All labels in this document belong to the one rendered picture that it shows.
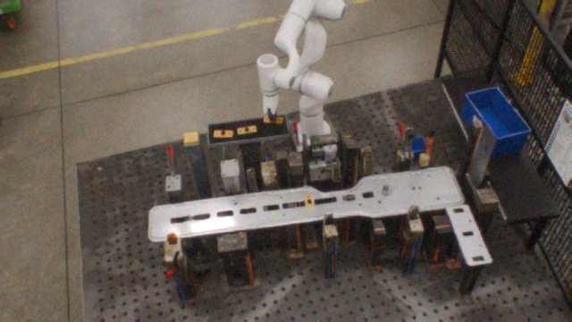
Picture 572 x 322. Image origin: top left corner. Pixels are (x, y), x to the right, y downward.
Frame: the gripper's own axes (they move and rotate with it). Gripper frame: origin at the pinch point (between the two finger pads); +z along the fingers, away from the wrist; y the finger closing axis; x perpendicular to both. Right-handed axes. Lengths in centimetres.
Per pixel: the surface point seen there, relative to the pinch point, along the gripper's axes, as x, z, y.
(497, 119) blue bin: 102, 21, -33
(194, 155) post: -35.2, 16.2, 14.6
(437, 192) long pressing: 75, 24, 13
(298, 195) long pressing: 15.1, 23.7, 24.5
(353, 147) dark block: 36.7, 12.0, 2.5
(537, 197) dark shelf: 116, 21, 12
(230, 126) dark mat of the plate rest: -20.3, 7.8, 2.0
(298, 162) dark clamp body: 13.0, 15.9, 11.8
